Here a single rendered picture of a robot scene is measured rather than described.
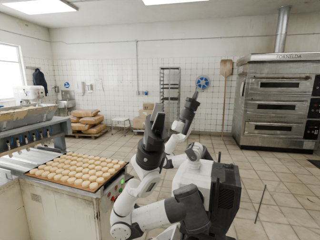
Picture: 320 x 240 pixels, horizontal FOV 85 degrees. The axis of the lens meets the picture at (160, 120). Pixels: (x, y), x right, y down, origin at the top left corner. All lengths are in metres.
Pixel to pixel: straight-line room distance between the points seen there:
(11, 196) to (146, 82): 4.13
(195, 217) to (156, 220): 0.15
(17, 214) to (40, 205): 0.22
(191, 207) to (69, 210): 0.94
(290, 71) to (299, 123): 1.06
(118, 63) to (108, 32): 0.87
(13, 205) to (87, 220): 0.62
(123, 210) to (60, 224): 0.91
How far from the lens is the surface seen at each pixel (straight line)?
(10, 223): 1.82
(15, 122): 1.69
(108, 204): 1.31
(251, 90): 4.07
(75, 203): 1.37
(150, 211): 0.76
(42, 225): 1.77
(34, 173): 1.54
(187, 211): 0.72
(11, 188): 1.71
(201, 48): 5.00
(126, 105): 5.38
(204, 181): 0.83
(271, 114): 4.23
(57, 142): 2.06
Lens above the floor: 1.54
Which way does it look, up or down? 13 degrees down
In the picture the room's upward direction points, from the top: straight up
